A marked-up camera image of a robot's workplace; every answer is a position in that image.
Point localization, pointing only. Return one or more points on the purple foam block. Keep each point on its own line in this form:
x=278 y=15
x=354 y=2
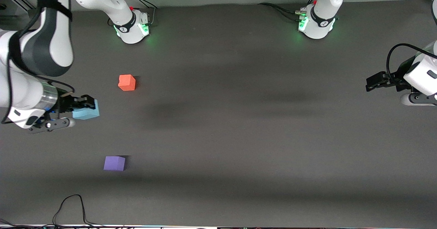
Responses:
x=114 y=163

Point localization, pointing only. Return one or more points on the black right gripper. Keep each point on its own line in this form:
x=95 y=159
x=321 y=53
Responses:
x=66 y=104

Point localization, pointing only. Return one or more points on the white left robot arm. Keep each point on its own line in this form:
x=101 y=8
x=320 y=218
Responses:
x=321 y=20

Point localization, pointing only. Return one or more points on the aluminium frame rail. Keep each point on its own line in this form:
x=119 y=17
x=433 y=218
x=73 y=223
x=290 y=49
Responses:
x=18 y=0

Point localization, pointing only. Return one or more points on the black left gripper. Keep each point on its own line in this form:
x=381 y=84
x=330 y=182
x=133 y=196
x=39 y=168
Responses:
x=397 y=77

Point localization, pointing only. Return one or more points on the light blue foam block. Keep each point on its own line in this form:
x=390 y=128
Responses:
x=87 y=114

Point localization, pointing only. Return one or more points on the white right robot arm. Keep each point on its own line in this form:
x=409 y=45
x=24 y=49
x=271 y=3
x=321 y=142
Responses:
x=51 y=51

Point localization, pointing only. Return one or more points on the dark grey table mat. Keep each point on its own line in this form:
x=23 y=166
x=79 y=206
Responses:
x=239 y=154

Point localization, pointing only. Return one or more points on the orange foam block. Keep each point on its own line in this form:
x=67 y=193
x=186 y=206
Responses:
x=127 y=83

